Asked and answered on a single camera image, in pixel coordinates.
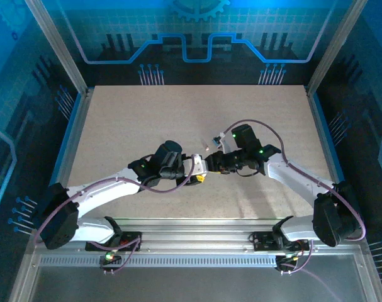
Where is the blue table edge strip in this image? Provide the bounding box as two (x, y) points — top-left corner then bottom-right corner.
(312, 92), (344, 190)
(50, 92), (84, 190)

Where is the aluminium table side rail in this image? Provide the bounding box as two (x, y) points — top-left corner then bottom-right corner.
(56, 87), (94, 190)
(305, 87), (338, 187)

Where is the grey metal panel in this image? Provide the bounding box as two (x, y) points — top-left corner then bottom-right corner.
(8, 245), (382, 302)

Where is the aluminium base beam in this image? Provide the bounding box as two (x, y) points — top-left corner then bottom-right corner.
(28, 218), (366, 253)

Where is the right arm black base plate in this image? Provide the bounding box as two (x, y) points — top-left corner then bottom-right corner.
(251, 230), (312, 253)

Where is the slotted grey cable duct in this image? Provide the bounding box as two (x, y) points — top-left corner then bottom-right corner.
(38, 255), (278, 267)

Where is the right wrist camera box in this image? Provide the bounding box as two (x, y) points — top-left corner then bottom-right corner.
(211, 131), (231, 153)

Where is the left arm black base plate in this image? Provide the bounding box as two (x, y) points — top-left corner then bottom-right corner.
(84, 230), (143, 253)

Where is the aluminium frame post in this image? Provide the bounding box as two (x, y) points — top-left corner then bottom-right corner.
(306, 0), (368, 96)
(23, 0), (91, 96)

